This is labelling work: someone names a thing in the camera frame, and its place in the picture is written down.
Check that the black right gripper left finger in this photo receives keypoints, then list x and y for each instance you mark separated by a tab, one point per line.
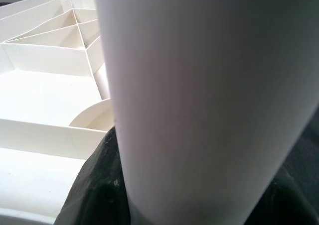
99	190

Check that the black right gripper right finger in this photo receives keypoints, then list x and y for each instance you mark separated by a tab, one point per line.
294	207

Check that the white plastic table top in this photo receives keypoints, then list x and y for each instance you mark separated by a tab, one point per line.
37	98

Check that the white plastic table leg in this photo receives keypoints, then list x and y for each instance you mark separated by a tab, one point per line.
199	98

